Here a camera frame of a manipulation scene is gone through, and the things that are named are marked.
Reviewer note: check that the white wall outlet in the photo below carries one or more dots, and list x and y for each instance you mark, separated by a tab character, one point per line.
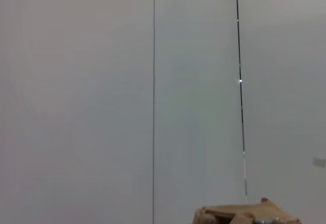
319	162

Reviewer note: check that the black vertical wall joint strip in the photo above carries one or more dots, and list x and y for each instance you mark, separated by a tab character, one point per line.
239	63

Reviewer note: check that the khaki canvas food bag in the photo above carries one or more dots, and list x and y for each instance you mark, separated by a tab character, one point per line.
229	212

